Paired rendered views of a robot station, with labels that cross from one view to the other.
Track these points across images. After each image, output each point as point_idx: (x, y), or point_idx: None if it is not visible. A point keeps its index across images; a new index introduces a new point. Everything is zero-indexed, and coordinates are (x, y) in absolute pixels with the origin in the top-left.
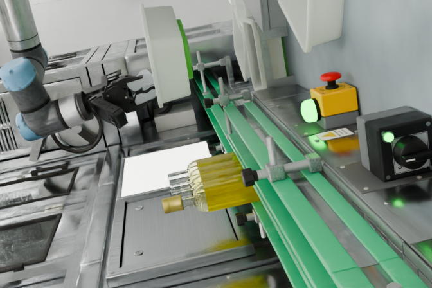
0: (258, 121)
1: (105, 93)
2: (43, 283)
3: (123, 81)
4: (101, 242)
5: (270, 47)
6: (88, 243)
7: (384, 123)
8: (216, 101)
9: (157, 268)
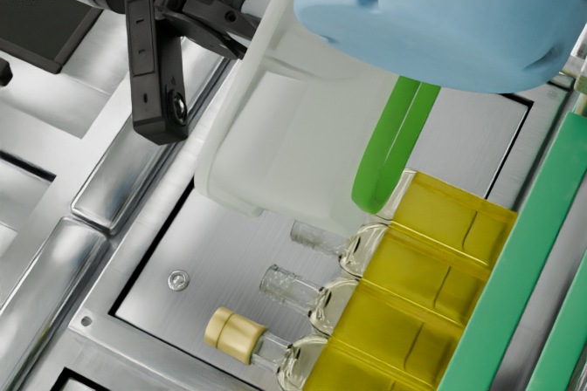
0: (538, 358)
1: (162, 14)
2: (8, 167)
3: (217, 25)
4: (153, 149)
5: None
6: (128, 133)
7: None
8: (567, 72)
9: (169, 381)
